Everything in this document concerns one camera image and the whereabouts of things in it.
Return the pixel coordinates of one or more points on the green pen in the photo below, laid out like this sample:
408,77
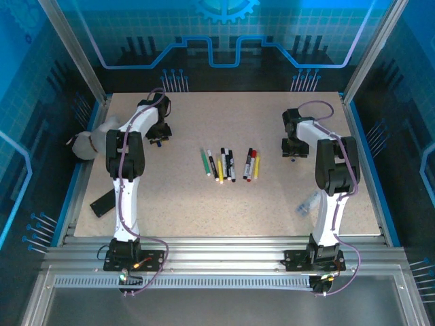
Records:
205,161

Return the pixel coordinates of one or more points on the thin white black marker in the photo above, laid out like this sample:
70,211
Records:
212,165

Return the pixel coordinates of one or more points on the black and white marker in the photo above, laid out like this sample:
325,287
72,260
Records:
232,166
228,164
223,163

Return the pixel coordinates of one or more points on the yellow highlighter pen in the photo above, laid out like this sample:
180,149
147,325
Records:
220,171
256,167

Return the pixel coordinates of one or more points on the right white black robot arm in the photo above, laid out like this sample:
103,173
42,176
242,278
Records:
336,163

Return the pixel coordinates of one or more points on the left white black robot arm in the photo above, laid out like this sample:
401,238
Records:
124,203

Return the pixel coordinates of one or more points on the red and white marker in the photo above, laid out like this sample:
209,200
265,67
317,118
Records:
251,166

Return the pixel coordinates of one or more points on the white marker with black cap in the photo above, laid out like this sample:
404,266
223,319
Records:
247,164

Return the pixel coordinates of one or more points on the clear plastic bag blue items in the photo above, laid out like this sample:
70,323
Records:
307,203

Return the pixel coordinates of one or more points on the grey plush toy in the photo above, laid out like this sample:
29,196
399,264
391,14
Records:
88,142

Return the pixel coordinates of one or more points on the black flat rectangular case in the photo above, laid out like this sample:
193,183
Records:
103,203

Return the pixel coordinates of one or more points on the aluminium front rails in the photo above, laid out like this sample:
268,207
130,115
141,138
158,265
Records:
221,253

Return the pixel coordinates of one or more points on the black adapter with LED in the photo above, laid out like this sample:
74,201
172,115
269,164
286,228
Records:
130,279
319,285

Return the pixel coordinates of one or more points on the grey metal front panel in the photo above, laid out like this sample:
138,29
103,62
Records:
221,309

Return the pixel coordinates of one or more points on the aluminium side rail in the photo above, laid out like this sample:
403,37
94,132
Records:
79,197
356,136

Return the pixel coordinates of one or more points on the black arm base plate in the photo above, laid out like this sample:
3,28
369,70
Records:
294,259
154,259

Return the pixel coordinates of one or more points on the aluminium frame post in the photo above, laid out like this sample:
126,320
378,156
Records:
371,51
76,51

